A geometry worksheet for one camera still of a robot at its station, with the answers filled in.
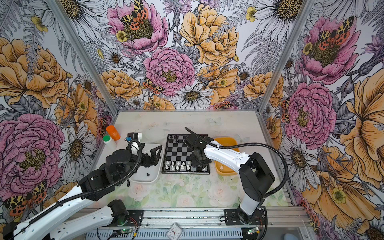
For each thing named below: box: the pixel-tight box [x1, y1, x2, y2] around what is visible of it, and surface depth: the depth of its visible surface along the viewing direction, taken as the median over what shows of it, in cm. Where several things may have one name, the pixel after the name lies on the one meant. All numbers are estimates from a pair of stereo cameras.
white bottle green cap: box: [103, 135, 117, 149], surface depth 99 cm
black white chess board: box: [161, 134, 210, 175], surface depth 91 cm
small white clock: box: [166, 222, 183, 240], surface depth 70 cm
